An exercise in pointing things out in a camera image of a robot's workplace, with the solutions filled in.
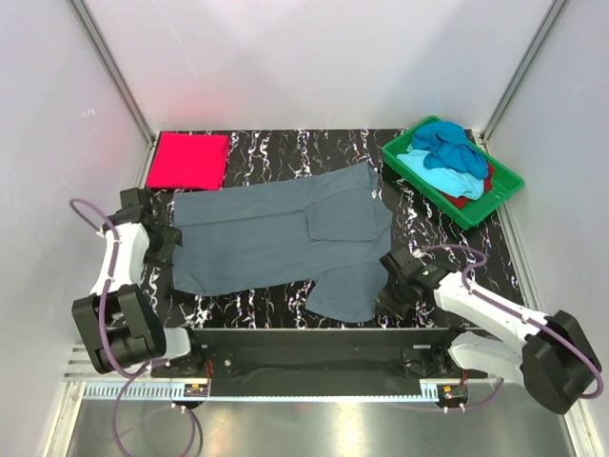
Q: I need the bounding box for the grey blue t shirt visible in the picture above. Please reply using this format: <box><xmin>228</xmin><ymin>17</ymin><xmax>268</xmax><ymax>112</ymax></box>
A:
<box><xmin>172</xmin><ymin>163</ymin><xmax>393</xmax><ymax>323</ymax></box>

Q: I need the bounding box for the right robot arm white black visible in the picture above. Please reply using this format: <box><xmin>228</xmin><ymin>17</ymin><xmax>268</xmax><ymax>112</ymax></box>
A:
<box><xmin>380</xmin><ymin>248</ymin><xmax>604</xmax><ymax>415</ymax></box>

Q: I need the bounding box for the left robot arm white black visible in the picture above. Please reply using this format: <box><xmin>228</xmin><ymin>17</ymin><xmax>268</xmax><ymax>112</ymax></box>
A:
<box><xmin>69</xmin><ymin>188</ymin><xmax>206</xmax><ymax>378</ymax></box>

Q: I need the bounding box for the folded red t shirt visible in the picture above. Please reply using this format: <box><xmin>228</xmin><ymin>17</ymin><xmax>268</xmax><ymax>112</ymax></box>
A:
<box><xmin>146</xmin><ymin>132</ymin><xmax>230</xmax><ymax>190</ymax></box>

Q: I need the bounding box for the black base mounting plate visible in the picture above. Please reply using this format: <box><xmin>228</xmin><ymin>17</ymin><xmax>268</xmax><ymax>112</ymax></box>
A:
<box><xmin>152</xmin><ymin>328</ymin><xmax>462</xmax><ymax>380</ymax></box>

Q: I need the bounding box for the dark red t shirt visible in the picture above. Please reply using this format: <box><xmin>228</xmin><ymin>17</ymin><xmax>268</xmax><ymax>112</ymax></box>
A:
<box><xmin>446</xmin><ymin>162</ymin><xmax>499</xmax><ymax>210</ymax></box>

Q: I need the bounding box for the right small circuit board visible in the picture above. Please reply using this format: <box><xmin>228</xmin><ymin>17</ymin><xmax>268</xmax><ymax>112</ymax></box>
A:
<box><xmin>442</xmin><ymin>384</ymin><xmax>469</xmax><ymax>401</ymax></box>

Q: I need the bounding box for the small circuit board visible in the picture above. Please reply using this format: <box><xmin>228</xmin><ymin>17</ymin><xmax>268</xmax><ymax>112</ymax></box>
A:
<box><xmin>184</xmin><ymin>383</ymin><xmax>209</xmax><ymax>397</ymax></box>
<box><xmin>442</xmin><ymin>384</ymin><xmax>469</xmax><ymax>401</ymax></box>

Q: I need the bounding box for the light blue t shirt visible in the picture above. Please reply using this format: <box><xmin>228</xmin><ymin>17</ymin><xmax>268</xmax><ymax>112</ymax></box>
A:
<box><xmin>397</xmin><ymin>149</ymin><xmax>484</xmax><ymax>200</ymax></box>

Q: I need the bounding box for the left small circuit board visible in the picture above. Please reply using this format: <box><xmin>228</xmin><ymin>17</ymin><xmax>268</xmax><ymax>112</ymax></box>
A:
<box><xmin>184</xmin><ymin>383</ymin><xmax>209</xmax><ymax>397</ymax></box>

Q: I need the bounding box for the green plastic bin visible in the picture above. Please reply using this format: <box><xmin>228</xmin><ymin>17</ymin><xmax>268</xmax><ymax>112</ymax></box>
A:
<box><xmin>383</xmin><ymin>116</ymin><xmax>524</xmax><ymax>229</ymax></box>

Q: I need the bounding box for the dark blue t shirt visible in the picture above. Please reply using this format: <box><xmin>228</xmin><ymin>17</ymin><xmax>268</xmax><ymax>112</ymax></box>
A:
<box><xmin>411</xmin><ymin>121</ymin><xmax>489</xmax><ymax>180</ymax></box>

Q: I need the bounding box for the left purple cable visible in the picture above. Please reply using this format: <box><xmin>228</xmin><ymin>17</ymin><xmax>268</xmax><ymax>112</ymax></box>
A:
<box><xmin>69</xmin><ymin>198</ymin><xmax>206</xmax><ymax>453</ymax></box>

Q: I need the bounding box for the purple cable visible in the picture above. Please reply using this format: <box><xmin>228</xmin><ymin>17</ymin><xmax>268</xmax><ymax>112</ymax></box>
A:
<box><xmin>413</xmin><ymin>244</ymin><xmax>601</xmax><ymax>410</ymax></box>
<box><xmin>69</xmin><ymin>198</ymin><xmax>206</xmax><ymax>453</ymax></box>

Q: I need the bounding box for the aluminium frame rail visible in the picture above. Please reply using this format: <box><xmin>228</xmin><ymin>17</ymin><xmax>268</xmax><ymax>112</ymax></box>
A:
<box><xmin>61</xmin><ymin>345</ymin><xmax>580</xmax><ymax>404</ymax></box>

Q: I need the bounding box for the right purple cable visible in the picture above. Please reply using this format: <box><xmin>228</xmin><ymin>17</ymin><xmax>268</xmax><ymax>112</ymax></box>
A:
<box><xmin>413</xmin><ymin>244</ymin><xmax>601</xmax><ymax>410</ymax></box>

